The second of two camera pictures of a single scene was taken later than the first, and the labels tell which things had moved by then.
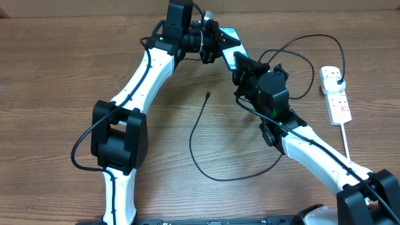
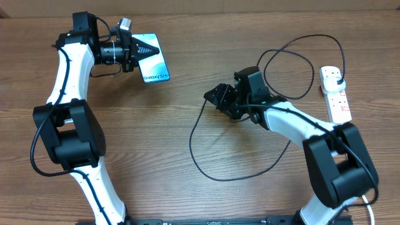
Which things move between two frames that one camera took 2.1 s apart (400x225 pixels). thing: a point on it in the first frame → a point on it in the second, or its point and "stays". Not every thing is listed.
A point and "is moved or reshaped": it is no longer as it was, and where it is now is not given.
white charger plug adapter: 329,85 stays
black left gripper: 217,44 → 131,45
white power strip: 336,102 stays
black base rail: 290,220 stays
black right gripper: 245,72 → 224,95
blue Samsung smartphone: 228,53 is moved or reshaped
